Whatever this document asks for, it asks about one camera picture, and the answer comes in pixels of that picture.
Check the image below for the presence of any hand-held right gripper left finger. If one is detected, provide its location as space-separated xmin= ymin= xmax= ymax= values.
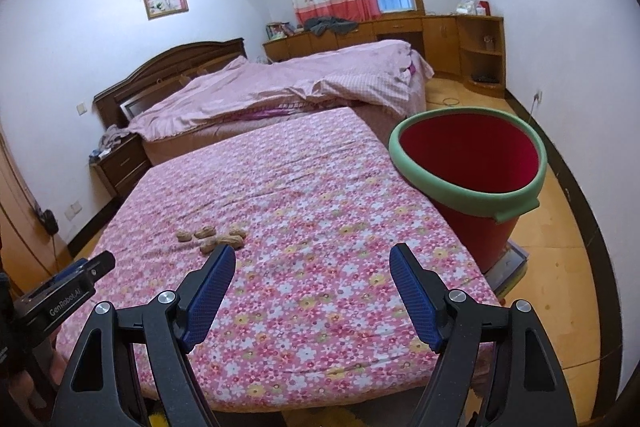
xmin=57 ymin=244 xmax=236 ymax=427

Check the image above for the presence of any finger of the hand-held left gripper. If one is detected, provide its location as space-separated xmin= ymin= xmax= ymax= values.
xmin=75 ymin=251 xmax=117 ymax=282

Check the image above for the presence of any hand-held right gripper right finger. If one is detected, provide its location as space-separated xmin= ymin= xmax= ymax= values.
xmin=390 ymin=243 xmax=576 ymax=427

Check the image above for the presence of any red bucket with green rim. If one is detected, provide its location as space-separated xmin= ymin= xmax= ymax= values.
xmin=389 ymin=107 xmax=548 ymax=273

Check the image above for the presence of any person's left hand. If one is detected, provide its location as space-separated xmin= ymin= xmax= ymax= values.
xmin=10 ymin=347 xmax=51 ymax=413

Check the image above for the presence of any flat printed box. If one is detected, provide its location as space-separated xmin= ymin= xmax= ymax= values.
xmin=482 ymin=241 xmax=528 ymax=295

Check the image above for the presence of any dark wooden nightstand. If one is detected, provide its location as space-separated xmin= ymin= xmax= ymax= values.
xmin=90 ymin=134 xmax=151 ymax=202

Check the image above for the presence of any wooden wardrobe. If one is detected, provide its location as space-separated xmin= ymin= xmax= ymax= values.
xmin=0 ymin=142 xmax=41 ymax=288

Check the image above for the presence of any pink floral tablecloth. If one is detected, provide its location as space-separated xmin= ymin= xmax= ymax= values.
xmin=55 ymin=107 xmax=503 ymax=400

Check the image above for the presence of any pile of clothes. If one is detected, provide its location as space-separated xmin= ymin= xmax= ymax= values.
xmin=97 ymin=124 xmax=131 ymax=152

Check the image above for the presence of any dark wooden bed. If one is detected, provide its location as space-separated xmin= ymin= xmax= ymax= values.
xmin=93 ymin=38 xmax=435 ymax=158

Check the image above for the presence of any pink checked blanket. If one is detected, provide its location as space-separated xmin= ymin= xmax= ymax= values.
xmin=125 ymin=39 xmax=435 ymax=142

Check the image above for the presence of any wooden corner shelf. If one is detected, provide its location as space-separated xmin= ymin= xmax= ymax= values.
xmin=456 ymin=14 xmax=506 ymax=98

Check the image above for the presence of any long wooden desk cabinet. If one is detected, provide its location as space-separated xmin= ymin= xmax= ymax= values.
xmin=262 ymin=14 xmax=461 ymax=75

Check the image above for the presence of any grey clothing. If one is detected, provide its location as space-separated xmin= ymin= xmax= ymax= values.
xmin=304 ymin=17 xmax=357 ymax=36

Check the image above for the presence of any black charger with cable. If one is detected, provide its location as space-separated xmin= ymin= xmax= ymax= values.
xmin=35 ymin=207 xmax=63 ymax=273

